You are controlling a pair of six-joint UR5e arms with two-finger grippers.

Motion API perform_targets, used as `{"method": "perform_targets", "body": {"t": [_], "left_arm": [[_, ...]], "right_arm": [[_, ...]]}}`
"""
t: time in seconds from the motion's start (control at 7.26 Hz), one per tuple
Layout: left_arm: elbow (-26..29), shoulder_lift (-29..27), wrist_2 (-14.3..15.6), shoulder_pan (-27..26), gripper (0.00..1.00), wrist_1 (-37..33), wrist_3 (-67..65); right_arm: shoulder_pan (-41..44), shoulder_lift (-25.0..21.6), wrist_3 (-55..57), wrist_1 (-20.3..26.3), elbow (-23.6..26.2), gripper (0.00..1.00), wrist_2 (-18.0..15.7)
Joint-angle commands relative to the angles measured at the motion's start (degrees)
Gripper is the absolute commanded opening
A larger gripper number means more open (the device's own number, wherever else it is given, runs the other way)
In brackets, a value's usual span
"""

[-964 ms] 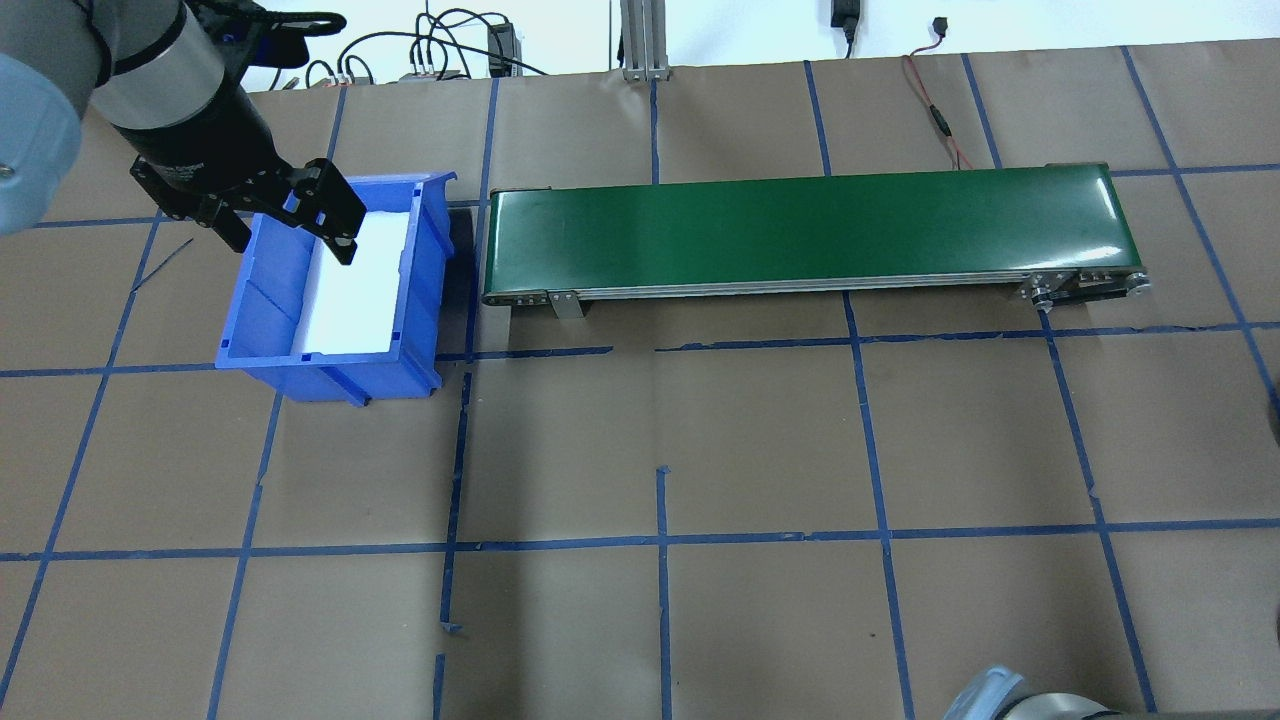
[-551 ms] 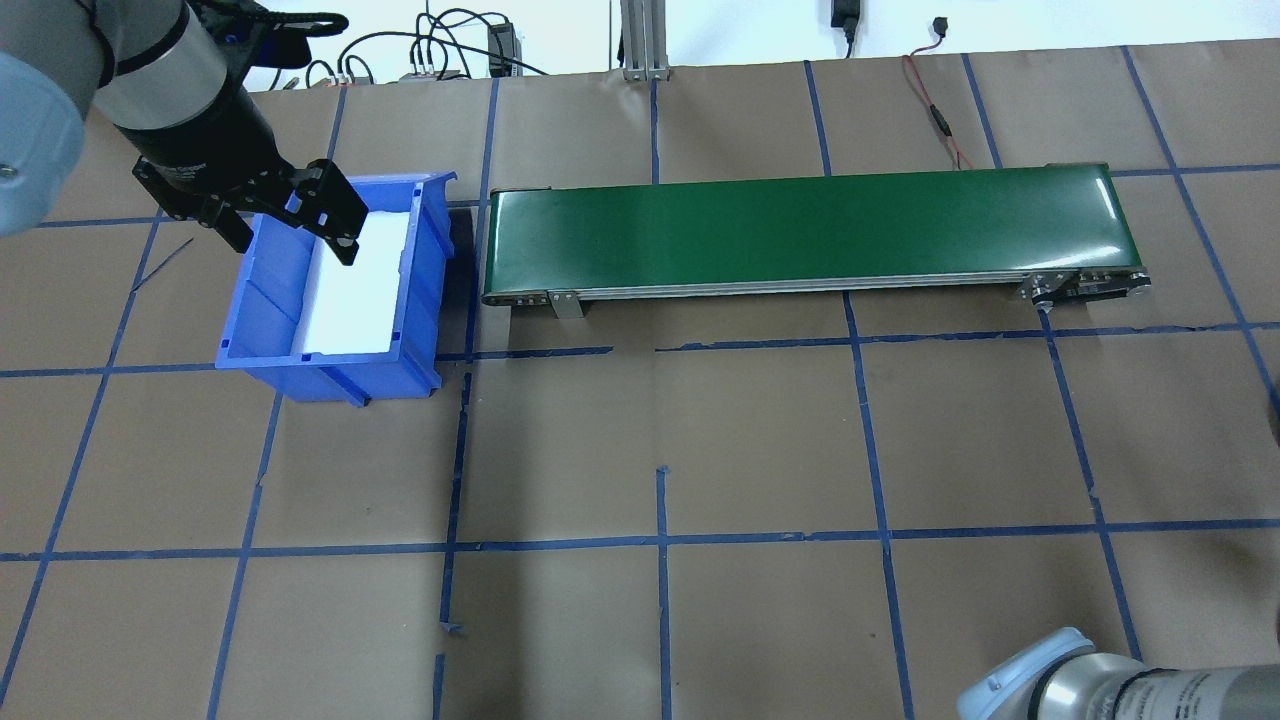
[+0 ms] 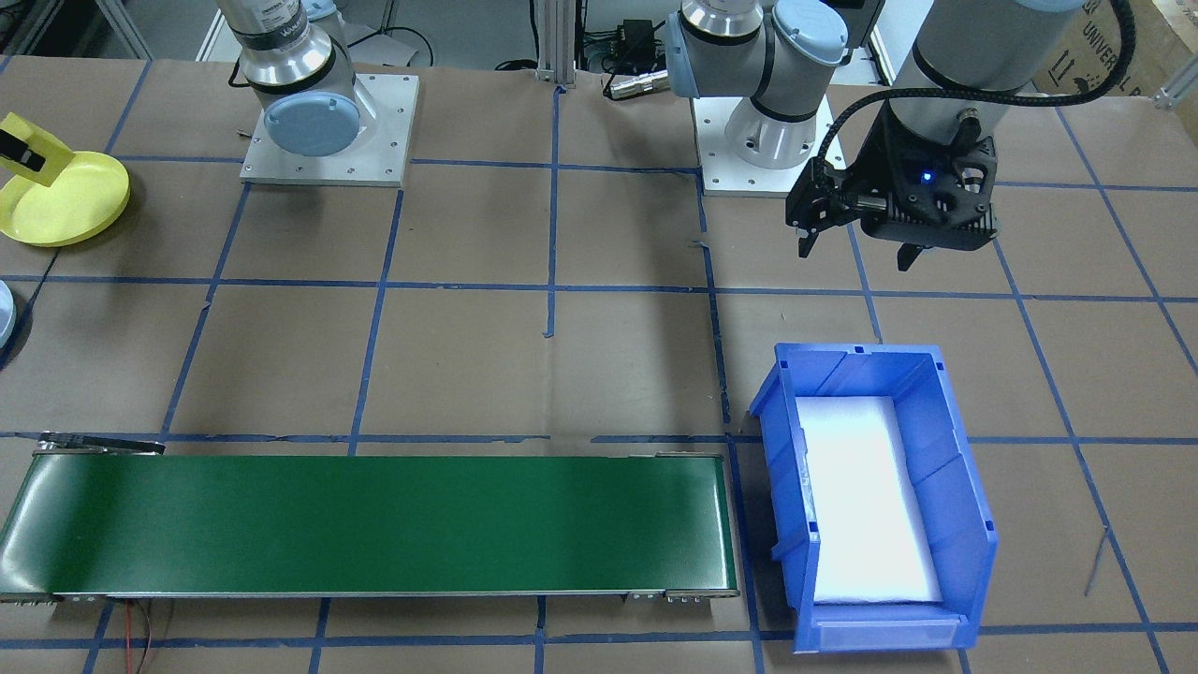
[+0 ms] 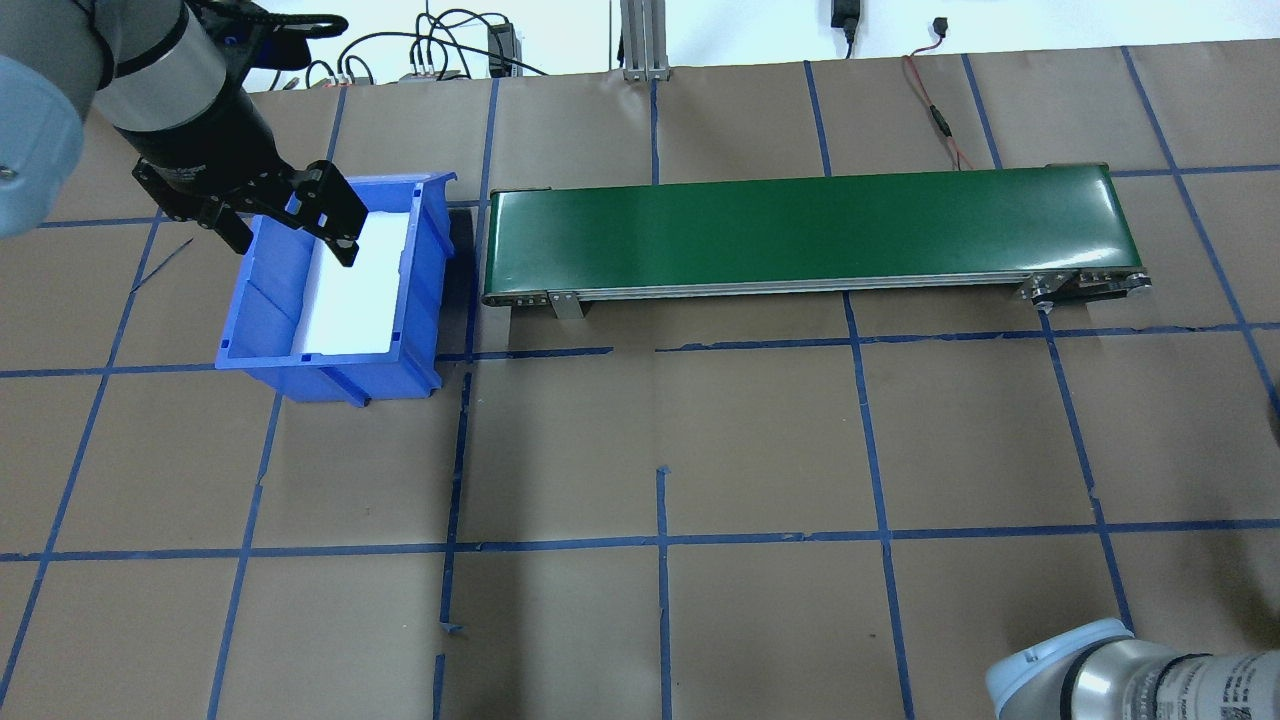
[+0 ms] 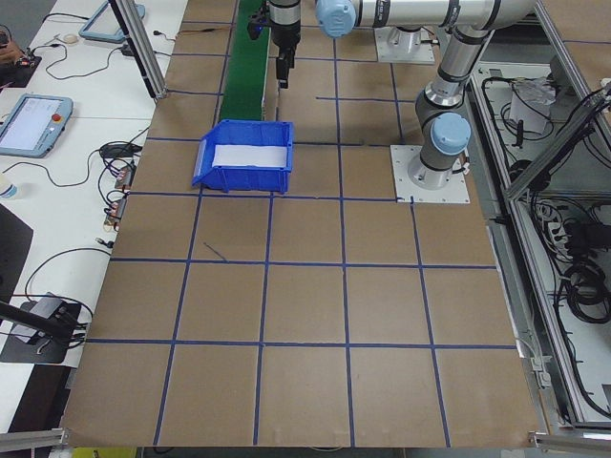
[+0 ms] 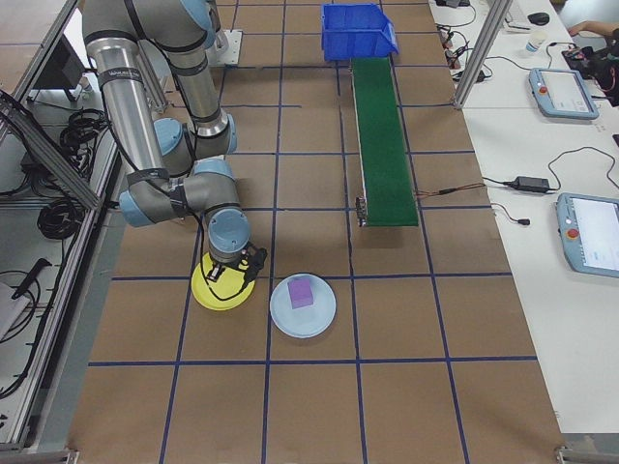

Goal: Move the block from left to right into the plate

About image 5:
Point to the white tape roll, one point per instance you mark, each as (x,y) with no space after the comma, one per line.
(64,39)

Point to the small electronics board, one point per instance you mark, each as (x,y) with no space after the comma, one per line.
(116,212)
(125,177)

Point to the white power strip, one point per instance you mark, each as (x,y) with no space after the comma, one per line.
(556,229)

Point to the person hand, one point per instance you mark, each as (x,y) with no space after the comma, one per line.
(8,51)

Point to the light blue teach pendant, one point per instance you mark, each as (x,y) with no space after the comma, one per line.
(107,21)
(33,124)

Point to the blue plastic storage bin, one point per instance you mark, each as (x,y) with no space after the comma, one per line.
(248,180)

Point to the V-shaped metal bar frame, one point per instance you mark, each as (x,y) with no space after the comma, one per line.
(558,145)

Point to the small black power adapter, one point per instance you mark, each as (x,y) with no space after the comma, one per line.
(129,50)

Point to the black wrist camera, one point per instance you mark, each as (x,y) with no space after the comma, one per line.
(258,21)

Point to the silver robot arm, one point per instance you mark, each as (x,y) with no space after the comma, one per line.
(429,12)

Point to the black stand base plate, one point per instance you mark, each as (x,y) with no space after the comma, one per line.
(48,355)

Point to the long black power adapter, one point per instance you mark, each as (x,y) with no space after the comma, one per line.
(117,150)

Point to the aluminium profile post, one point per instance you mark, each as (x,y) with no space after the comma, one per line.
(143,47)

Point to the short aluminium profile bar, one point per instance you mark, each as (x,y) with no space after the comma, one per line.
(573,441)
(33,438)

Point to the green conveyor belt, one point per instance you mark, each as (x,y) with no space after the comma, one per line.
(243,71)

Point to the white foam pad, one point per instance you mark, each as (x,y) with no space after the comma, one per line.
(253,155)

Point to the black power brick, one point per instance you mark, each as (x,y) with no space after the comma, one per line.
(582,236)

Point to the grey plastic bracket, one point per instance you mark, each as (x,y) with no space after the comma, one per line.
(539,369)

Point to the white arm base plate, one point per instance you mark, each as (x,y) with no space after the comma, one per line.
(415,55)
(453,193)

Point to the black flat panel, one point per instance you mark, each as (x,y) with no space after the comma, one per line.
(12,257)

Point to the black flat box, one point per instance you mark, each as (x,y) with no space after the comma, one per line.
(21,76)

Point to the white crumpled bag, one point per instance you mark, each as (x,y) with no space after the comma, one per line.
(530,110)

